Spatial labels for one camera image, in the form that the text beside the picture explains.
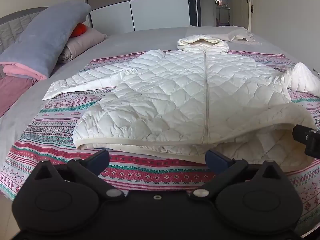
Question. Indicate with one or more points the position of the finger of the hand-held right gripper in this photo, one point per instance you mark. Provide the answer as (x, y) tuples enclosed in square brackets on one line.
[(298, 133)]

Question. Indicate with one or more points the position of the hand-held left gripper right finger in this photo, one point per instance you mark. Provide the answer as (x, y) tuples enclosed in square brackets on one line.
[(212, 160)]

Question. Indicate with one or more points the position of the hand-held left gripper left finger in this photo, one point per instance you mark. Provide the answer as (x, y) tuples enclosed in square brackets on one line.
[(100, 158)]

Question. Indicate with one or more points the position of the white quilted hooded jacket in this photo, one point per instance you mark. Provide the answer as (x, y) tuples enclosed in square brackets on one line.
[(162, 87)]

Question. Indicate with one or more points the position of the patterned red green blanket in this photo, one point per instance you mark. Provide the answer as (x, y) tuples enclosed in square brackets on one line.
[(50, 130)]

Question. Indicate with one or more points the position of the mauve pink blanket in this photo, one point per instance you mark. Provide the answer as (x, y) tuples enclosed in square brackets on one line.
[(12, 92)]

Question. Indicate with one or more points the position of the beige folded cloth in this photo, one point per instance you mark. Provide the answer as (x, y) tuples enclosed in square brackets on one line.
[(237, 33)]

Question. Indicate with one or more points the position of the beige pillow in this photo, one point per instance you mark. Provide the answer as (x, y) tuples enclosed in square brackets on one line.
[(82, 40)]

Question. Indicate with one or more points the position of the grey bed sheet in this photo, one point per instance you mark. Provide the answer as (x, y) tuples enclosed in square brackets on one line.
[(130, 42)]

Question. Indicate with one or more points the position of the orange plush cushion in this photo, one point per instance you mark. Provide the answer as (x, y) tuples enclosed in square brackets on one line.
[(79, 30)]

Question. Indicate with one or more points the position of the grey-blue plush blanket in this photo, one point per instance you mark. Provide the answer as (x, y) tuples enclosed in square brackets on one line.
[(42, 35)]

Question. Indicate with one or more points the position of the cream room door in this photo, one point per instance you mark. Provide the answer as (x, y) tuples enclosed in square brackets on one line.
[(250, 5)]

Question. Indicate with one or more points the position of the grey quilted headboard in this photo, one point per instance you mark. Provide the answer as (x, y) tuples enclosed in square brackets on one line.
[(12, 23)]

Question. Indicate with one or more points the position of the white and taupe wardrobe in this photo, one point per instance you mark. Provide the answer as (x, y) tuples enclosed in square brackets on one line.
[(150, 5)]

